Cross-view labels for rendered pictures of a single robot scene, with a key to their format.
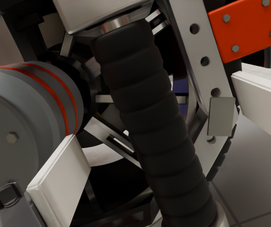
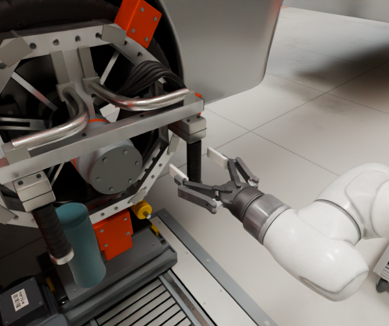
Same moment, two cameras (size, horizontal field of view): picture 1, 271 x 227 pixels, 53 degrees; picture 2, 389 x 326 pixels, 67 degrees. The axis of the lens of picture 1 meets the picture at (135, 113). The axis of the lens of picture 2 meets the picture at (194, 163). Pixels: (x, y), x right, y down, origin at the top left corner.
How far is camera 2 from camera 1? 0.60 m
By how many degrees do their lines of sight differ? 46
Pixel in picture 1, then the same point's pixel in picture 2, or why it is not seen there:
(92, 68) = (105, 110)
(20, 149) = (137, 167)
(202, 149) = (164, 158)
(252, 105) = (213, 156)
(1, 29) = (88, 99)
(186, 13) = not seen: hidden behind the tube
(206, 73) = not seen: hidden behind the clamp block
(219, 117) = (173, 144)
